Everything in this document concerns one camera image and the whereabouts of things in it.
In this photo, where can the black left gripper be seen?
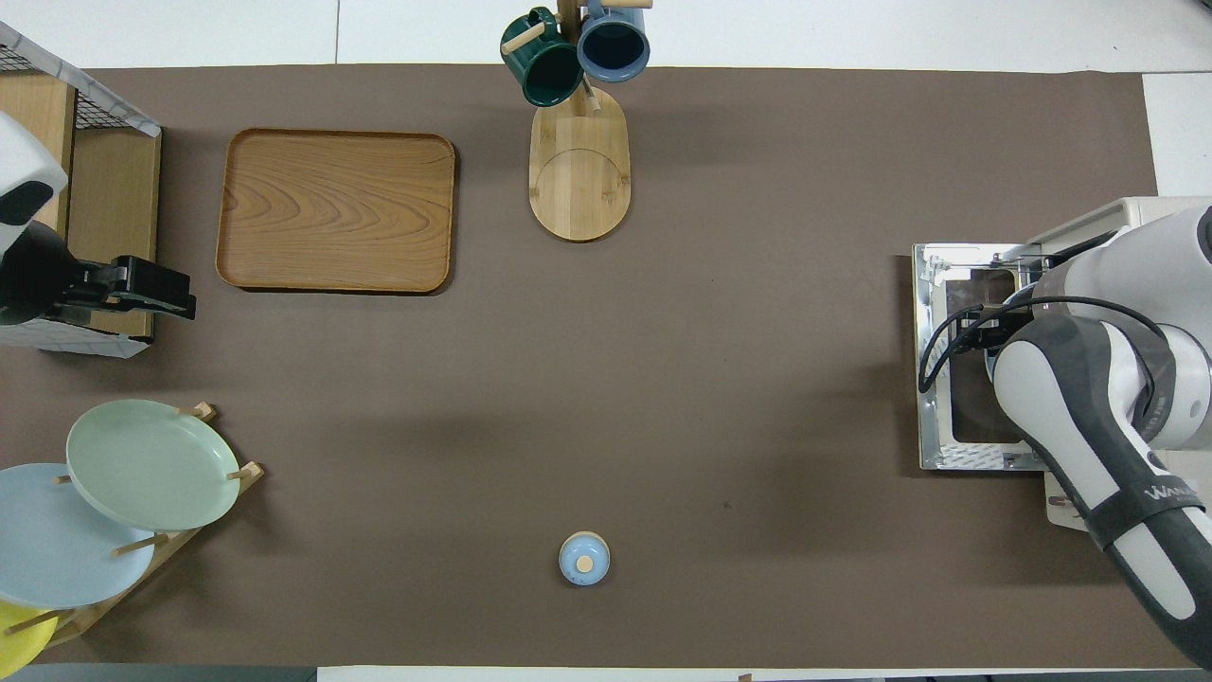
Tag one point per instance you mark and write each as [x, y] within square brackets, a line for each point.
[43, 279]

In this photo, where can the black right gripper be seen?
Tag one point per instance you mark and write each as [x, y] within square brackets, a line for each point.
[1006, 327]

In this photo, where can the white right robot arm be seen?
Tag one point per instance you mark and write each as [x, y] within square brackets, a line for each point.
[1089, 407]

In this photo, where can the beige toaster oven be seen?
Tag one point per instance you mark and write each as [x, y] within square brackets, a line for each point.
[1103, 216]

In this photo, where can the pale green plate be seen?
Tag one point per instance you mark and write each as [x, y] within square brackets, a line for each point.
[151, 464]

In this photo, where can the rectangular wooden tray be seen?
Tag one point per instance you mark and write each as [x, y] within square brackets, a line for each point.
[336, 210]

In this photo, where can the wooden plate rack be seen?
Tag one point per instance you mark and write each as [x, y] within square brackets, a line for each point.
[175, 547]

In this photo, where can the light blue plate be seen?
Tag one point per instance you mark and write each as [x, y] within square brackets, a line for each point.
[57, 549]

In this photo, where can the brown table mat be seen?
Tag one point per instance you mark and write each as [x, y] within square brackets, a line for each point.
[663, 379]

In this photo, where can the yellow plate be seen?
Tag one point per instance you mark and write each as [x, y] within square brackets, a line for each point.
[19, 644]

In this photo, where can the wooden mug tree stand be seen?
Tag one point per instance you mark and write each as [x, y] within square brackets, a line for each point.
[579, 180]

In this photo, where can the small blue lidded jar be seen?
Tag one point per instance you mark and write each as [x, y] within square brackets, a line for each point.
[584, 559]

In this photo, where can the dark green mug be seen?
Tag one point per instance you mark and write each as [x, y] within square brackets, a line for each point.
[544, 68]

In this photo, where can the grey-blue mug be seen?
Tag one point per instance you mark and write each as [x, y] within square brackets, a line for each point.
[614, 45]

